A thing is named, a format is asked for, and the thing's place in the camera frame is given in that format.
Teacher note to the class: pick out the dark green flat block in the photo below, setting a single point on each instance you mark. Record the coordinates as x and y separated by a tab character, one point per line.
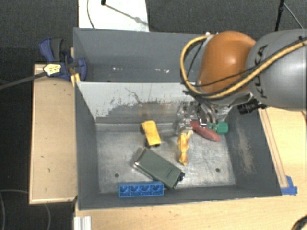
160	168

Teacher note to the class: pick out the pale wood board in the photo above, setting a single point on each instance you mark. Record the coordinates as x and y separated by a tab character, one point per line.
52	138

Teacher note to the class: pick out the yellow crumpled toy peel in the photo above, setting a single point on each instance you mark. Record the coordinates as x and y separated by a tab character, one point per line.
183	147

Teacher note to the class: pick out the blue toy brick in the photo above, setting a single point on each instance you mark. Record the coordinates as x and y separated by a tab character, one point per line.
141	189

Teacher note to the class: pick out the black cylinder on white bracket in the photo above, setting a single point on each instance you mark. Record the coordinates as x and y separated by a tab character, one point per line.
248	107

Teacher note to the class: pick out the grey metal bin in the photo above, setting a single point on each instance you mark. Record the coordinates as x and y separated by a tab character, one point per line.
124	56

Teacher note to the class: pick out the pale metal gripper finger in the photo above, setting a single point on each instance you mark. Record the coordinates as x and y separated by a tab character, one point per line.
183	124
187	109

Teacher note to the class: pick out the yellow flat block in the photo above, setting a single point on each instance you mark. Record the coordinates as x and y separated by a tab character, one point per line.
151	133

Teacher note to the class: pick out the red-brown toy sausage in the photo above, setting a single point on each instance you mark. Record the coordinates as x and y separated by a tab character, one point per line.
208	133

